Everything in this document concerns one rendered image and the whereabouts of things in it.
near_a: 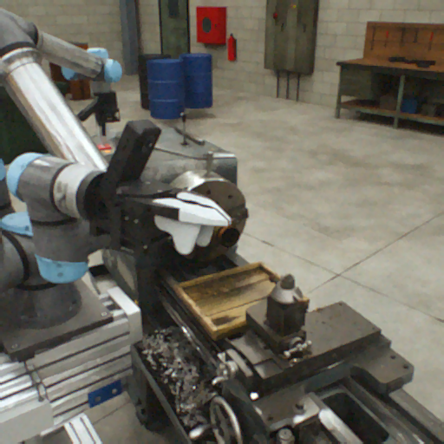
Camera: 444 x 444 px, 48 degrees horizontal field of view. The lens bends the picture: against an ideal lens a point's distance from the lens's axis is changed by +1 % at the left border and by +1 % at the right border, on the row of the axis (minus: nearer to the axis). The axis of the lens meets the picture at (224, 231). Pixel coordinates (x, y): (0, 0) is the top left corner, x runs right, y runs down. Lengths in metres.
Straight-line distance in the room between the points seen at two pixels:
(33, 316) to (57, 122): 0.45
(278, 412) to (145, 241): 0.75
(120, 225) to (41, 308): 0.53
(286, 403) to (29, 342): 0.62
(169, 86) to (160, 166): 6.34
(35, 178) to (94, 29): 12.27
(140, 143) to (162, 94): 7.55
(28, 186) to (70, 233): 0.09
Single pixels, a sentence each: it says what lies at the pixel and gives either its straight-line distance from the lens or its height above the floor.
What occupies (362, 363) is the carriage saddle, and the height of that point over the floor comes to 0.90.
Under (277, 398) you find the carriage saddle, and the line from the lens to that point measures 1.29.
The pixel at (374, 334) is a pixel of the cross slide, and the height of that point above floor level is 0.96.
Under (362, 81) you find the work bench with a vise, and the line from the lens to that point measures 8.08.
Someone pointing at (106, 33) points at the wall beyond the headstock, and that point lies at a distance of 13.13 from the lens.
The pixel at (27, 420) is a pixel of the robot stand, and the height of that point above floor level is 1.05.
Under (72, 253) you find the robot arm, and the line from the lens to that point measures 0.77.
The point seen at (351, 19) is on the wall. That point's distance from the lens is 9.08.
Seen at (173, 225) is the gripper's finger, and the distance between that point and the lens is 0.58.
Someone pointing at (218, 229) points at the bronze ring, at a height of 1.10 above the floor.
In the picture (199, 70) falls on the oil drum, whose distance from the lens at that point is 8.90.
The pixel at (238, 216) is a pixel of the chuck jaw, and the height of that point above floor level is 1.11.
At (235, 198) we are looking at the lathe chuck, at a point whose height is 1.15.
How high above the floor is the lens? 1.81
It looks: 26 degrees down
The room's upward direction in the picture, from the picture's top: straight up
